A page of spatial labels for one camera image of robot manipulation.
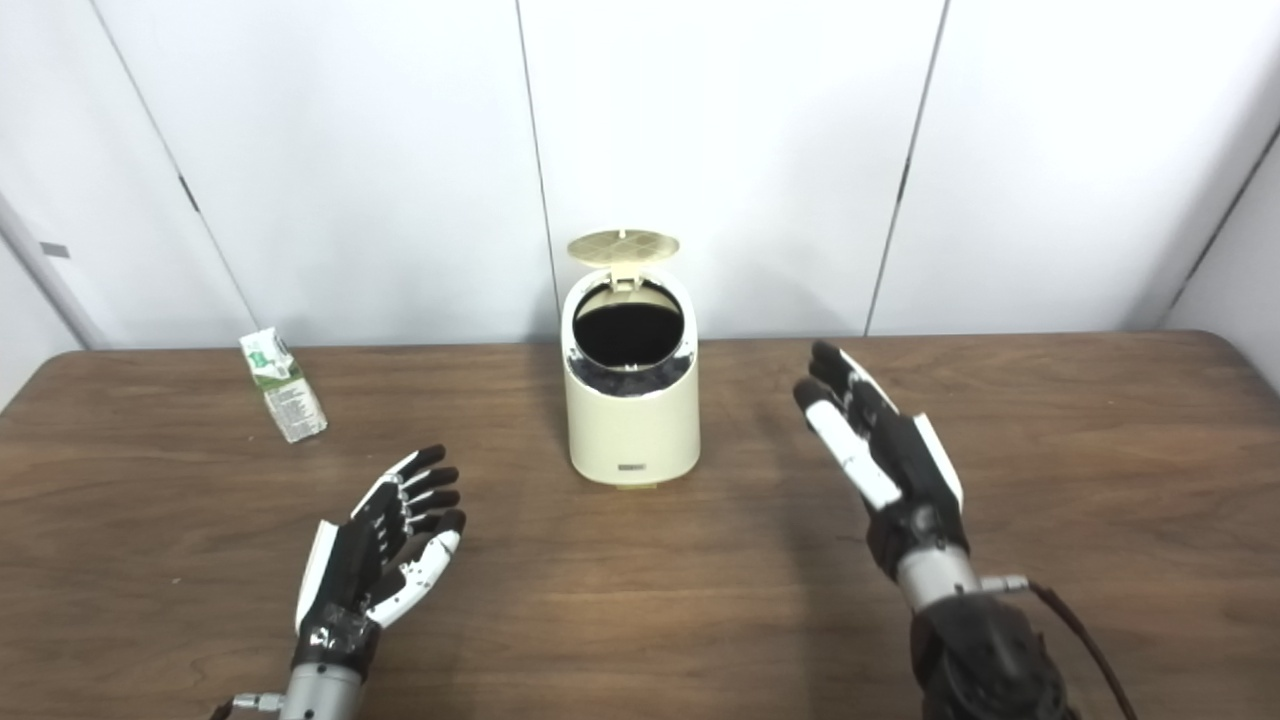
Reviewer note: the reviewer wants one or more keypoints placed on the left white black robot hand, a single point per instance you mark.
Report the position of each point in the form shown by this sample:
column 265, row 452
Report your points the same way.
column 350, row 570

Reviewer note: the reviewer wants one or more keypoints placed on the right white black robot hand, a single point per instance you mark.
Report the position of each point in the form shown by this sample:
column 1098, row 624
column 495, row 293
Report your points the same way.
column 910, row 480

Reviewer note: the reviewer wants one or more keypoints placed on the green white milk carton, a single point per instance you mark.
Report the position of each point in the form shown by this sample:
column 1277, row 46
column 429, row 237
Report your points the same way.
column 290, row 395

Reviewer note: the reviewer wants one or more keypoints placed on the cream-colored round bin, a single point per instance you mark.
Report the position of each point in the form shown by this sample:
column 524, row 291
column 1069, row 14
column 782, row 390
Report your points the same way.
column 632, row 435

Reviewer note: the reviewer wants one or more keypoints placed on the round cream bin lid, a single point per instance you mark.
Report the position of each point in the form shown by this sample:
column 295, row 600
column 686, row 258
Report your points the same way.
column 623, row 246

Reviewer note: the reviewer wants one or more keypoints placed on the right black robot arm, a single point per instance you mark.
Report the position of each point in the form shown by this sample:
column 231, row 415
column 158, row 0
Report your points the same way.
column 980, row 660

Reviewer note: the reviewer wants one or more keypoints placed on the black bin liner bag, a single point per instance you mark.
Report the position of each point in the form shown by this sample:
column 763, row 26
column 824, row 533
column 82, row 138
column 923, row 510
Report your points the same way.
column 630, row 383

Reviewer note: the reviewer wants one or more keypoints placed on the small grey wall tag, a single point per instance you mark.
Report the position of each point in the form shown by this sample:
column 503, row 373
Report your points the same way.
column 55, row 250

